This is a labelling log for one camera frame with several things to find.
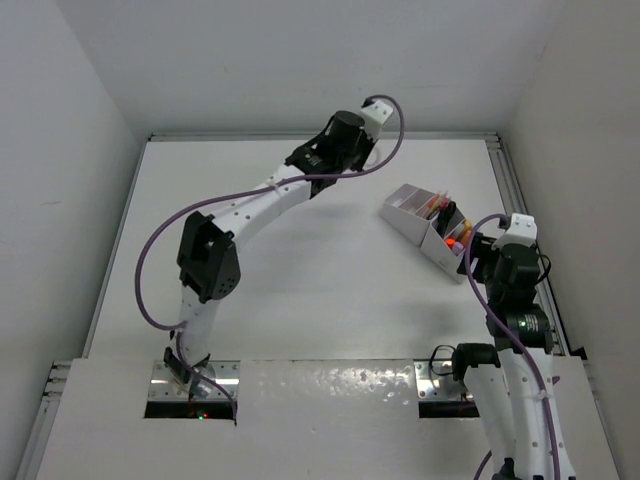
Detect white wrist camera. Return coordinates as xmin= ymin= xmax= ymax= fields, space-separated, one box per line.
xmin=494 ymin=213 xmax=537 ymax=249
xmin=358 ymin=99 xmax=394 ymax=142

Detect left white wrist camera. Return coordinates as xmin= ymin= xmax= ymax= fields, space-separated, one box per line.
xmin=358 ymin=99 xmax=394 ymax=142

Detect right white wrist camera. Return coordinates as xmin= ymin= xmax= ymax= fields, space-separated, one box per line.
xmin=494 ymin=213 xmax=537 ymax=249

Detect metal base plate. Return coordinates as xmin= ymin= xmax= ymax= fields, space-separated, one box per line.
xmin=147 ymin=360 xmax=240 ymax=403
xmin=414 ymin=359 xmax=474 ymax=403

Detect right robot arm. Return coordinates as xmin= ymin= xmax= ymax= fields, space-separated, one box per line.
xmin=451 ymin=233 xmax=576 ymax=479

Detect orange pastel highlighter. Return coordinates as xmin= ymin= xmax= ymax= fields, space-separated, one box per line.
xmin=457 ymin=219 xmax=472 ymax=246

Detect small black scissors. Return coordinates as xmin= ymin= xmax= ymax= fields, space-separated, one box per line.
xmin=435 ymin=201 xmax=457 ymax=237

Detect pink pen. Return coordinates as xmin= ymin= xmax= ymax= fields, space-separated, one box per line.
xmin=426 ymin=197 xmax=443 ymax=219

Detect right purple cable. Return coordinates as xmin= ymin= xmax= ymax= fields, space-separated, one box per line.
xmin=463 ymin=213 xmax=561 ymax=480

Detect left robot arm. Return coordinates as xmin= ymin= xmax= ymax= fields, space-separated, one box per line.
xmin=164 ymin=105 xmax=391 ymax=387

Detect purple cable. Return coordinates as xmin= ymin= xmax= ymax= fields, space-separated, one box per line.
xmin=135 ymin=93 xmax=405 ymax=426
xmin=463 ymin=213 xmax=561 ymax=480

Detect white pink compartment organizer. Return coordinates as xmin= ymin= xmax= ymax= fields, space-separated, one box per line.
xmin=379 ymin=184 xmax=468 ymax=283

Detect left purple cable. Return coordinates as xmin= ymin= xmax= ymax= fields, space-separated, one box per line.
xmin=135 ymin=93 xmax=405 ymax=426

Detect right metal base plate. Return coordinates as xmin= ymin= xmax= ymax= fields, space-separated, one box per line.
xmin=414 ymin=359 xmax=474 ymax=403

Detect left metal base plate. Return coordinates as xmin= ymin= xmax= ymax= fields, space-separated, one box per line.
xmin=147 ymin=360 xmax=240 ymax=403

